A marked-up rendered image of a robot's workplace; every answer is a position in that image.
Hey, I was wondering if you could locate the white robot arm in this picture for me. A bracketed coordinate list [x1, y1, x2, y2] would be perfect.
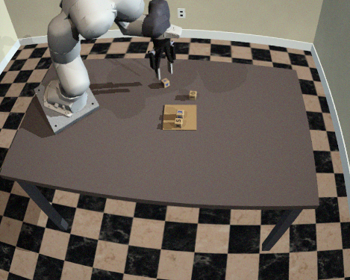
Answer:
[43, 0, 182, 117]

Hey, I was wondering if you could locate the tan square mat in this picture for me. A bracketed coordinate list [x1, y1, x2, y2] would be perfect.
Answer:
[163, 105, 196, 131]

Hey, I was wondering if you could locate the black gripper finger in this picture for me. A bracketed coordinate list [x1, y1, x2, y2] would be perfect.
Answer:
[165, 41, 176, 74]
[148, 48, 163, 80]

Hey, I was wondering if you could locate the wooden letter block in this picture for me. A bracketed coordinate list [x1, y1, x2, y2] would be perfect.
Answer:
[189, 91, 196, 100]
[161, 78, 169, 88]
[175, 118, 183, 128]
[176, 110, 184, 119]

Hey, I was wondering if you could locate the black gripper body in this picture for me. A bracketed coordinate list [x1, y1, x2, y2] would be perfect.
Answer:
[152, 38, 171, 54]

